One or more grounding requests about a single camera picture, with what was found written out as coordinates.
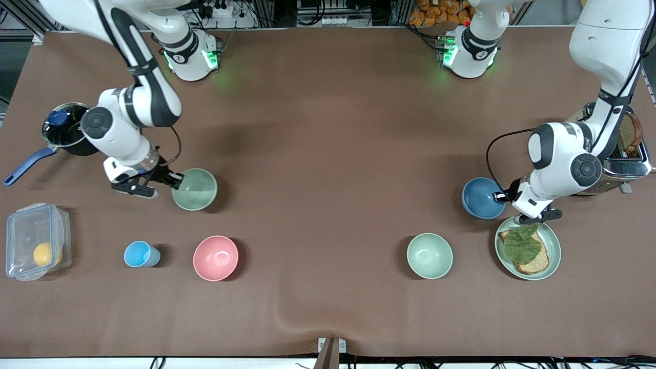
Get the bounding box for blue bowl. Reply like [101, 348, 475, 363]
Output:
[461, 177, 508, 220]

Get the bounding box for pale green bowl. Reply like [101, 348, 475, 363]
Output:
[171, 168, 218, 211]
[407, 233, 454, 280]

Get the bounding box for pink bowl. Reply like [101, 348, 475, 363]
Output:
[193, 235, 239, 282]

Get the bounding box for green lettuce leaf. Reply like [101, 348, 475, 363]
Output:
[504, 222, 543, 265]

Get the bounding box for pale green plate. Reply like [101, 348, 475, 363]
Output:
[495, 216, 562, 281]

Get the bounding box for brown bread slice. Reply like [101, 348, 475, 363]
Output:
[499, 228, 550, 275]

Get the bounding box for glass lid blue knob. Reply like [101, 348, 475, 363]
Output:
[42, 102, 91, 148]

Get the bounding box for light blue cup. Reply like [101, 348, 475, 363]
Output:
[124, 240, 161, 268]

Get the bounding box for yellow lemon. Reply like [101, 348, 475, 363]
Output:
[33, 242, 63, 267]

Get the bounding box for clear plastic lidded container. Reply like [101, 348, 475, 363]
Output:
[5, 203, 72, 281]

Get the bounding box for beige metal toaster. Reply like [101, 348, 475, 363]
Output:
[574, 101, 653, 196]

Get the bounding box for toast slice in toaster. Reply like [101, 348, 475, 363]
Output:
[618, 112, 643, 154]

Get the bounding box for orange snack bags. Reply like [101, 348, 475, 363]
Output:
[408, 0, 475, 27]

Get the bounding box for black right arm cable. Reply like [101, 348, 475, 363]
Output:
[168, 126, 183, 167]

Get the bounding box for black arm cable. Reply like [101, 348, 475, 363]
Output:
[168, 126, 183, 167]
[486, 128, 536, 196]

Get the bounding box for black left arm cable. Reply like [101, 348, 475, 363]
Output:
[486, 128, 536, 196]

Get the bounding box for black saucepan blue handle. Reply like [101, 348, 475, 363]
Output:
[4, 101, 100, 186]

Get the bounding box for metal bracket at table edge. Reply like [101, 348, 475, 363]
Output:
[314, 337, 347, 369]

